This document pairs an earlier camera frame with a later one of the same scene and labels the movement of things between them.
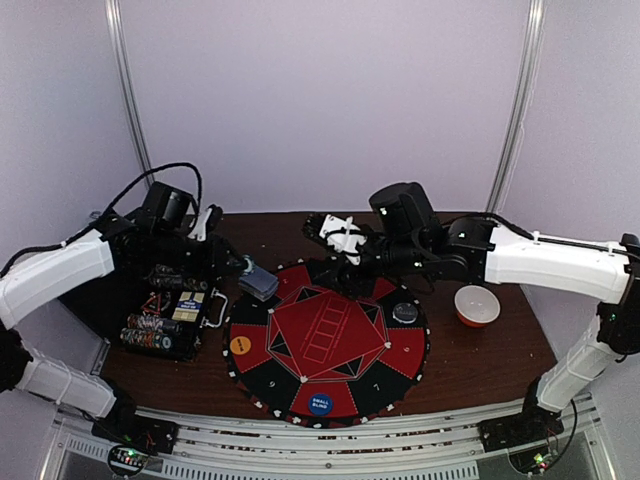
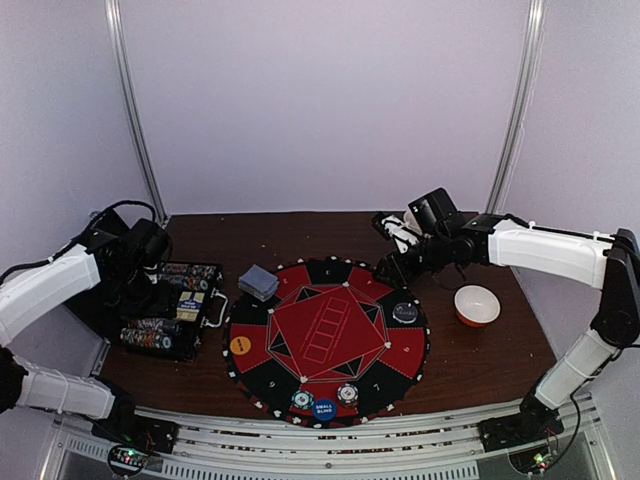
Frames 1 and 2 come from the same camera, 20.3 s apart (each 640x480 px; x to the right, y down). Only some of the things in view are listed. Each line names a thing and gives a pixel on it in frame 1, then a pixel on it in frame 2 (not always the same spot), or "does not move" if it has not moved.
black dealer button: (405, 313) does not move
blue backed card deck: (259, 284) does not move
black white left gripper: (214, 264) to (162, 304)
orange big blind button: (240, 345) does not move
